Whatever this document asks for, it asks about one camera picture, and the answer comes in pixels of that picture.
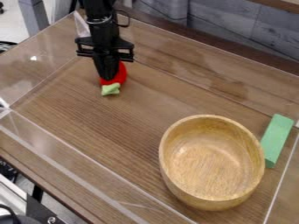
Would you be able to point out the green rectangular block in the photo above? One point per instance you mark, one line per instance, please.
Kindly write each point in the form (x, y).
(274, 139)

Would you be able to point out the clear acrylic tray walls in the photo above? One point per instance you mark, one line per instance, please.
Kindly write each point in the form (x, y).
(88, 147)

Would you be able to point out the red plush strawberry green leaf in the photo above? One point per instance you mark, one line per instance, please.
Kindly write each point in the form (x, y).
(112, 86)

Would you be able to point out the wooden bowl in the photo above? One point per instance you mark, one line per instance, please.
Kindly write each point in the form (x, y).
(212, 162)

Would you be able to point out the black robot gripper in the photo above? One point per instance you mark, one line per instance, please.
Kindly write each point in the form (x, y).
(121, 47)

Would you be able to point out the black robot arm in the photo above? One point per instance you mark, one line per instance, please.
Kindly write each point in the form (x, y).
(104, 45)

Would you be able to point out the clear acrylic corner bracket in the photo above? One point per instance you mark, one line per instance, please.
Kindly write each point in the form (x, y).
(82, 26)

